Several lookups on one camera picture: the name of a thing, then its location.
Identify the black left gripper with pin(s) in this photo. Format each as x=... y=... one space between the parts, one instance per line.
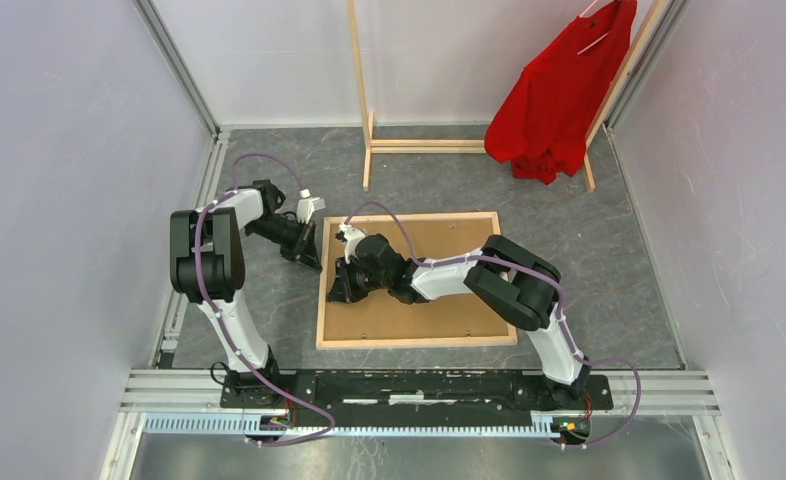
x=304 y=250

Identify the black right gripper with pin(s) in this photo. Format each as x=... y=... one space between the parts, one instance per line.
x=342 y=290

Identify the brown backing board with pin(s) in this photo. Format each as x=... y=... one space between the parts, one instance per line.
x=446 y=318

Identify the white wooden picture frame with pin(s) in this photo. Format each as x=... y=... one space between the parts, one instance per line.
x=323 y=318

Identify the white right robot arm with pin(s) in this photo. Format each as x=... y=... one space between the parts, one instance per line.
x=523 y=289

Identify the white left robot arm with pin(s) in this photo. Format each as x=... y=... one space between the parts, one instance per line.
x=207 y=266

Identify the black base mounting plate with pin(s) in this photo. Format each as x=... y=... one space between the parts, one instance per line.
x=419 y=391

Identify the red t-shirt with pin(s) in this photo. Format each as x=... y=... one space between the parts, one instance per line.
x=540 y=129

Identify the wooden clothes rack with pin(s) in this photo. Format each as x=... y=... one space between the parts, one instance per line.
x=653 y=22

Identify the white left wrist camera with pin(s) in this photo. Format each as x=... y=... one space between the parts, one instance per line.
x=307 y=205

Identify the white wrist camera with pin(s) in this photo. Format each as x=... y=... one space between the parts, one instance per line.
x=349 y=237
x=307 y=205

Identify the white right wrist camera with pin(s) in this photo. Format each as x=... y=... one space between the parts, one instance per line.
x=349 y=237

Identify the aluminium rail with cable comb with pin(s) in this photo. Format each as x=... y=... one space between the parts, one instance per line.
x=188 y=402

